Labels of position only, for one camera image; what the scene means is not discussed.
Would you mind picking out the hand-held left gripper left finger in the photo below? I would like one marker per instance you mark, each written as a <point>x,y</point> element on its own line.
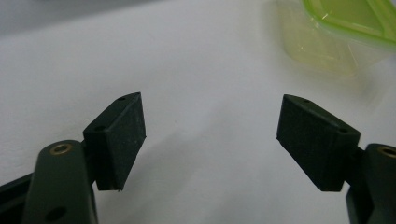
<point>116,143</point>

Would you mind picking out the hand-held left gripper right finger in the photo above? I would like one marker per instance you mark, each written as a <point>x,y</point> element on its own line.
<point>317,149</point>

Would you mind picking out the clear container with green lid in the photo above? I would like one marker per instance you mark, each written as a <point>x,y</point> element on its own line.
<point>323,40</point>

